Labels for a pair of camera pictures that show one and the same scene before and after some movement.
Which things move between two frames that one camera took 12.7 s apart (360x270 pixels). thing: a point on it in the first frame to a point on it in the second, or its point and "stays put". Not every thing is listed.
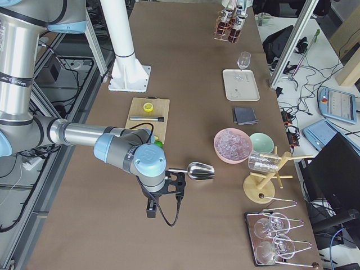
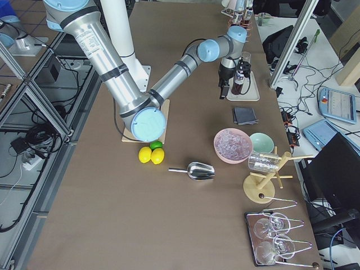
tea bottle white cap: [239, 24] to [239, 81]
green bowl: [261, 143] stays put
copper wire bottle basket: [226, 28] to [244, 22]
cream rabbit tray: [241, 85] stays put
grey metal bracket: [293, 43] stays put
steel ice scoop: [197, 171] stays put
